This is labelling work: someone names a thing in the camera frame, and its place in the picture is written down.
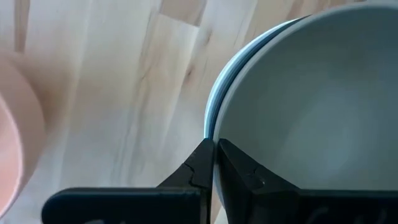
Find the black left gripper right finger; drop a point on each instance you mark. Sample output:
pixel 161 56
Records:
pixel 239 186

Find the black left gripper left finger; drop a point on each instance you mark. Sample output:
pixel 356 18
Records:
pixel 199 168

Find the cream bowl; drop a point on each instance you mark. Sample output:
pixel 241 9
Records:
pixel 311 109

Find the pink bowl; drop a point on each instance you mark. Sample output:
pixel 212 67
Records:
pixel 18 124

